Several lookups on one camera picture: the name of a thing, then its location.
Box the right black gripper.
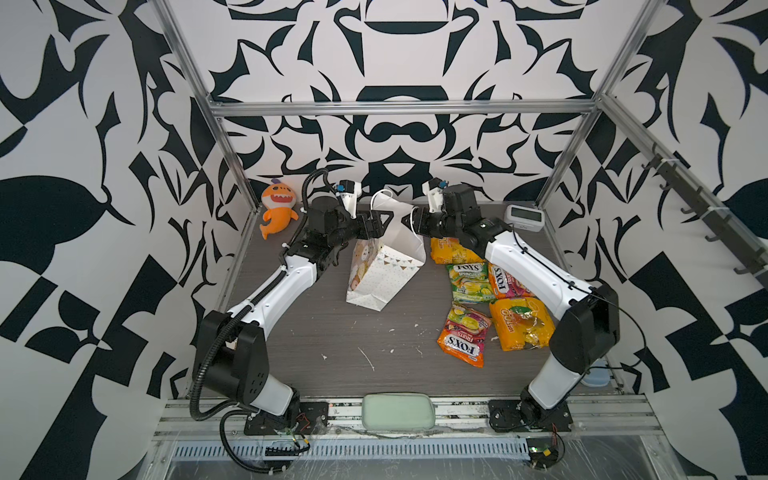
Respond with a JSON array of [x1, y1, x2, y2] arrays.
[[400, 207, 465, 242]]

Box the yellow snack packet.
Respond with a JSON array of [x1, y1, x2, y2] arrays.
[[430, 238, 483, 265], [490, 297, 555, 351]]

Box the patterned paper gift bag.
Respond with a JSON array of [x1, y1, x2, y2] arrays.
[[346, 188, 426, 311]]

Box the green Fox's candy packet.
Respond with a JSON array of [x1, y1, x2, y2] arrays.
[[446, 262, 496, 304]]

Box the orange pink Fox's candy packet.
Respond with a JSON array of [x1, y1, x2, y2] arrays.
[[488, 263, 534, 299]]

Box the orange snack packet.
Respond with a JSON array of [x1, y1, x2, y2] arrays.
[[437, 303, 491, 368]]

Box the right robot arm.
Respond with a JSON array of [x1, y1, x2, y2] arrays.
[[402, 178, 625, 432]]

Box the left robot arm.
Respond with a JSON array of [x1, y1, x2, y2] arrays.
[[188, 169, 394, 475]]

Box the orange shark plush toy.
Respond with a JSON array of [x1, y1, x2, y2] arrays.
[[259, 179, 299, 240]]

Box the white digital clock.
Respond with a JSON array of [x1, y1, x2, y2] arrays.
[[504, 204, 545, 232]]

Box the green pouch case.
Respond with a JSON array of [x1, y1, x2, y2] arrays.
[[361, 393, 436, 433]]

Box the blue pouch case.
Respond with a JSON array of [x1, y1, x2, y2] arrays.
[[580, 368, 611, 388]]

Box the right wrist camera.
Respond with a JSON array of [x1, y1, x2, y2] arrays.
[[422, 177, 448, 214]]

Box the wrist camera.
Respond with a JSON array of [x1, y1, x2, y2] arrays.
[[336, 180, 362, 219], [422, 177, 448, 214]]

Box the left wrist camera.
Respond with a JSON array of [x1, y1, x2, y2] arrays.
[[336, 180, 362, 219]]

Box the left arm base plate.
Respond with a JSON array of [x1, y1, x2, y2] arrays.
[[244, 400, 329, 436]]

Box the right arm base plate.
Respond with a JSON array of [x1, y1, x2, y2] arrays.
[[488, 398, 573, 433]]

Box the white cable duct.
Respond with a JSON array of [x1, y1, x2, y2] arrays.
[[173, 436, 532, 462]]

